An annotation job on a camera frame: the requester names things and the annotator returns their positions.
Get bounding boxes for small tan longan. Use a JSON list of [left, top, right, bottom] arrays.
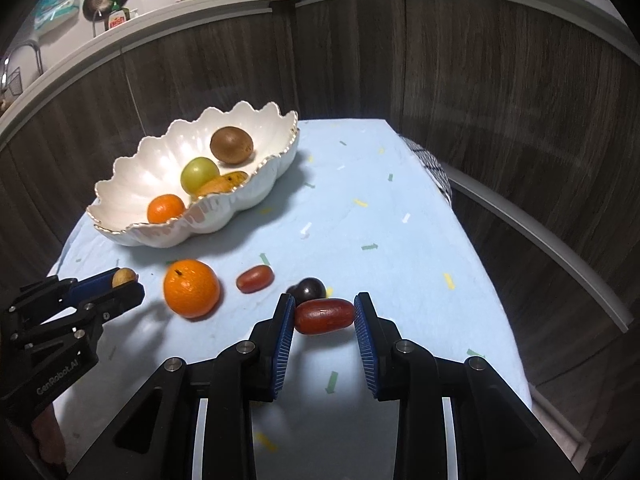
[[112, 268, 138, 288]]

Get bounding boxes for large orange mandarin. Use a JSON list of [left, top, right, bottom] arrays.
[[163, 259, 221, 320]]

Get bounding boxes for yellow mango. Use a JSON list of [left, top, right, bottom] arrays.
[[193, 171, 248, 197]]

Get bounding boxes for red grape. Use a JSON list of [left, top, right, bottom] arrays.
[[235, 264, 274, 294], [294, 298, 355, 335]]

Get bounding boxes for dark purple cherry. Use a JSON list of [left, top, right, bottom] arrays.
[[286, 278, 326, 306]]

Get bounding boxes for brown kiwi fruit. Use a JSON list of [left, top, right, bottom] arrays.
[[209, 126, 254, 166]]

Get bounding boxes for white scalloped ceramic bowl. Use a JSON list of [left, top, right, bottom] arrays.
[[87, 101, 299, 248]]

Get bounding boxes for small orange mandarin in bowl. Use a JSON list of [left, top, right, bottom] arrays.
[[146, 194, 186, 224]]

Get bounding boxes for green round plum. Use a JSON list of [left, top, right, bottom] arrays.
[[180, 157, 219, 195]]

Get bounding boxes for chrome sink faucet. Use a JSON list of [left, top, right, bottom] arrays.
[[1, 39, 44, 98]]

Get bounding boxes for light blue patterned tablecloth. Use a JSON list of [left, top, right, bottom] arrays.
[[53, 120, 529, 479]]

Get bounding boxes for green dish soap bottle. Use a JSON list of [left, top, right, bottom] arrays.
[[105, 0, 130, 30]]

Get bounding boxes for checkered cloth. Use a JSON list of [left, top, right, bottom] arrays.
[[402, 136, 452, 207]]

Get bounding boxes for teal tissue pack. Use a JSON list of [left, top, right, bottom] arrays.
[[34, 0, 80, 38]]

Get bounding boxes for dark wood cabinet fronts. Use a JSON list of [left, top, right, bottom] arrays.
[[0, 0, 640, 461]]

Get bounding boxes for grey chair frame bar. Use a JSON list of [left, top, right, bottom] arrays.
[[442, 162, 634, 333]]

